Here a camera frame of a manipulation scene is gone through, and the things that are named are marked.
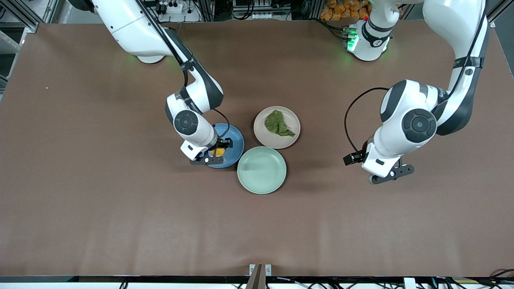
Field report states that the green lettuce leaf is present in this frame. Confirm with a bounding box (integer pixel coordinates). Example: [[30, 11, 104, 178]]
[[264, 110, 296, 138]]

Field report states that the blue plate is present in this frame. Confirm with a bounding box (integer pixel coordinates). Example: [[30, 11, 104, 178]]
[[207, 123, 245, 169]]

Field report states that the pale green plate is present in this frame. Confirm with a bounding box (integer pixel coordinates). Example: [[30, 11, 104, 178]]
[[237, 146, 287, 195]]

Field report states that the beige plate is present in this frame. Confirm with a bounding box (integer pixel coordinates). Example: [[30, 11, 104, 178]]
[[253, 106, 301, 149]]

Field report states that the brown table cover sheet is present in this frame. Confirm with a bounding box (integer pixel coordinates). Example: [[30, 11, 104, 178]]
[[0, 20, 514, 277]]

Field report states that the white socket box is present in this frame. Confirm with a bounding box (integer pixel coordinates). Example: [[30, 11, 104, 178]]
[[232, 0, 292, 20]]

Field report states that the white power strip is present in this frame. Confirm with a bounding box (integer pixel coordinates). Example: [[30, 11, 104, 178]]
[[155, 0, 185, 14]]

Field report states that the orange toy fruit pile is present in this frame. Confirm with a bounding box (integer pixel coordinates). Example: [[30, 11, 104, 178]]
[[320, 0, 372, 21]]

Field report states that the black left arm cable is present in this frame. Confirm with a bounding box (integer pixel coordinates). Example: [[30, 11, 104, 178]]
[[344, 0, 491, 155]]

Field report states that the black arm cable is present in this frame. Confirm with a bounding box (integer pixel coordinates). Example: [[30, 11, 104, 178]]
[[135, 0, 230, 140], [344, 0, 491, 155]]

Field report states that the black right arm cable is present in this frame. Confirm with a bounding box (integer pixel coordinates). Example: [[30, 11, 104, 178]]
[[135, 0, 230, 140]]

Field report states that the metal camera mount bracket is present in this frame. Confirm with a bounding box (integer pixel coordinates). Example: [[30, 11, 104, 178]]
[[249, 264, 272, 289]]

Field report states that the black table edge rail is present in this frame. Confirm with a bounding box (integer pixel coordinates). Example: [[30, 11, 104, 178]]
[[0, 275, 514, 284]]

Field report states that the aluminium frame profile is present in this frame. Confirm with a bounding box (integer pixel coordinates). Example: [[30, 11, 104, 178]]
[[0, 0, 61, 33]]

